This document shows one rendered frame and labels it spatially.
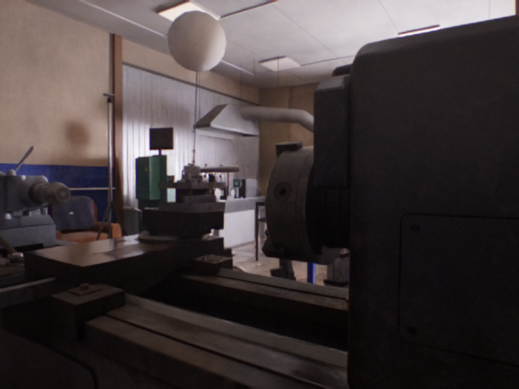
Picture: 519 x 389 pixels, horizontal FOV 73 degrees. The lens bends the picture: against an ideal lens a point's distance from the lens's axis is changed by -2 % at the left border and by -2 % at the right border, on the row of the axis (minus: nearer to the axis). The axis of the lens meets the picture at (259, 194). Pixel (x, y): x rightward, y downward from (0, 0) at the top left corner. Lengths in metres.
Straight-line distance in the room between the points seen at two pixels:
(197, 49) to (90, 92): 1.89
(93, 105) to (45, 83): 0.70
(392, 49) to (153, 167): 5.01
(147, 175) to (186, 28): 2.06
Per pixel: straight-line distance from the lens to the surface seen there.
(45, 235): 1.89
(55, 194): 1.50
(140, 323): 0.85
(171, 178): 1.26
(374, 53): 0.52
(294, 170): 0.69
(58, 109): 5.64
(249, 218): 6.60
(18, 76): 5.50
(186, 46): 4.85
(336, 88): 0.53
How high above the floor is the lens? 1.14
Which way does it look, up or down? 2 degrees down
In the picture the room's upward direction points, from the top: straight up
